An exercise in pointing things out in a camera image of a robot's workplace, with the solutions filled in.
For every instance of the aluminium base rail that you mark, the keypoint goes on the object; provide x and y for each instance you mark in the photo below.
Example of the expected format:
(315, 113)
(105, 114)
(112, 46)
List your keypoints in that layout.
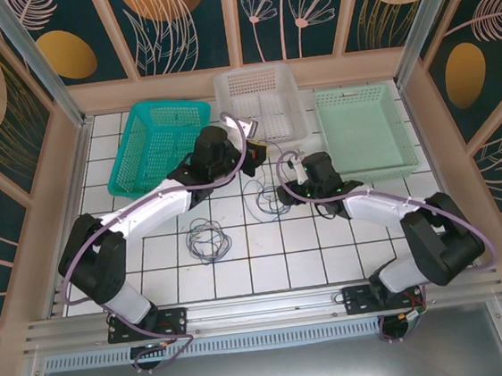
(263, 308)

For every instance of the aluminium corner post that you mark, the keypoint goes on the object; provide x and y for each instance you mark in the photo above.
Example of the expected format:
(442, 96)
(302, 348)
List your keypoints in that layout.
(41, 71)
(418, 26)

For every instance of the grey metal sheet panel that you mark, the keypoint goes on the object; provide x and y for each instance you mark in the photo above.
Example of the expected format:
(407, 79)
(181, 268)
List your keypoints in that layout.
(270, 374)

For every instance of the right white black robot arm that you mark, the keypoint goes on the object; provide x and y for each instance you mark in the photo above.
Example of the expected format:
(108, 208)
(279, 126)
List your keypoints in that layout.
(379, 208)

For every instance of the clear white plastic basket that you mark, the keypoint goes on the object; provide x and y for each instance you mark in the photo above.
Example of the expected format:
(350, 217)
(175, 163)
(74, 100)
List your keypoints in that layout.
(260, 106)

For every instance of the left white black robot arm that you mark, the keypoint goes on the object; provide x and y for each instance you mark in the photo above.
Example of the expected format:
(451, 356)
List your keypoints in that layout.
(154, 211)

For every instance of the aluminium side rail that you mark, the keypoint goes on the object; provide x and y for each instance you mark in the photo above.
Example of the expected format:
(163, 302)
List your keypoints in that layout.
(420, 134)
(77, 170)

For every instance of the teal plastic basket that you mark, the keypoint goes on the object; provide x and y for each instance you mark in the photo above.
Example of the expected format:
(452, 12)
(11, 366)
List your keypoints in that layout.
(147, 140)

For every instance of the base connector wiring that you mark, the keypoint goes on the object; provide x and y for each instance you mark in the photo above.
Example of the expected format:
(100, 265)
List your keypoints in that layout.
(149, 349)
(408, 315)

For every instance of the mint green plastic basket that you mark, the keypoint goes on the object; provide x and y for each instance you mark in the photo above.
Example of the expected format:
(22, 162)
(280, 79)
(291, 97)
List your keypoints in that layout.
(362, 131)

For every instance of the small metal loop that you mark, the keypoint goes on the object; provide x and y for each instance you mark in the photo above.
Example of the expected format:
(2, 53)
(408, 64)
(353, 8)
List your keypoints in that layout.
(334, 298)

